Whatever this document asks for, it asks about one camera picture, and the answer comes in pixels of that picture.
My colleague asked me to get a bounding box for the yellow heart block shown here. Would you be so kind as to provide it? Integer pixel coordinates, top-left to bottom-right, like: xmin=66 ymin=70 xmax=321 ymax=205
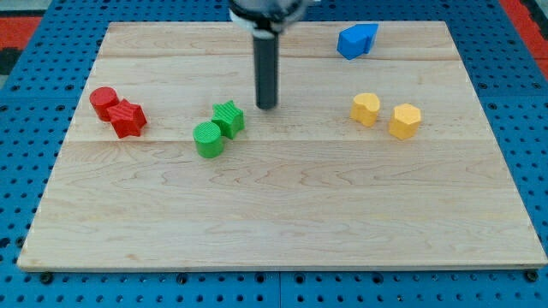
xmin=349 ymin=92 xmax=380 ymax=127

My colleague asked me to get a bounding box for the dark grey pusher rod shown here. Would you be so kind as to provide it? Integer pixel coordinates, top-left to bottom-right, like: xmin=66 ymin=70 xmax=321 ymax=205
xmin=253 ymin=36 xmax=278 ymax=110

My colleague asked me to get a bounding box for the red star block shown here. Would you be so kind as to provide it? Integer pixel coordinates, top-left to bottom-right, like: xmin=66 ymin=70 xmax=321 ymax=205
xmin=107 ymin=99 xmax=147 ymax=139

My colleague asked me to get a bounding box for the green cylinder block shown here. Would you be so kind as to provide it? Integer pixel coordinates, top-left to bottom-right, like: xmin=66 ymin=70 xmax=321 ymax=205
xmin=193 ymin=121 xmax=223 ymax=158

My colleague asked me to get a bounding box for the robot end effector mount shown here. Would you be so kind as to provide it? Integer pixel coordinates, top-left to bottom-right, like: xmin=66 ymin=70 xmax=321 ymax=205
xmin=229 ymin=0 xmax=307 ymax=39

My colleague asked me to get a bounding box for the red cylinder block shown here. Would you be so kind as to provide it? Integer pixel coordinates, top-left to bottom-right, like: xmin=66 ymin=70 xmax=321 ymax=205
xmin=89 ymin=86 xmax=120 ymax=121

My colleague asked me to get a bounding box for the green star block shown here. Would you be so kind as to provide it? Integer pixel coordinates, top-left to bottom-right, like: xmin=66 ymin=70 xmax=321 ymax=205
xmin=211 ymin=100 xmax=245 ymax=139

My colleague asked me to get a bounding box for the wooden board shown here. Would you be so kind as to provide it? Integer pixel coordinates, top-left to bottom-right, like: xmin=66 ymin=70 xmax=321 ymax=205
xmin=17 ymin=21 xmax=547 ymax=272

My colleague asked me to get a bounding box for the yellow hexagon block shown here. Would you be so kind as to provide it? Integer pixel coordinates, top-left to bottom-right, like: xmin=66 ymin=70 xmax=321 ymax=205
xmin=389 ymin=104 xmax=422 ymax=139

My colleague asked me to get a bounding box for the blue pentagon block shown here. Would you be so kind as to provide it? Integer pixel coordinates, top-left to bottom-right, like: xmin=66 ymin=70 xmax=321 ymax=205
xmin=337 ymin=23 xmax=378 ymax=60

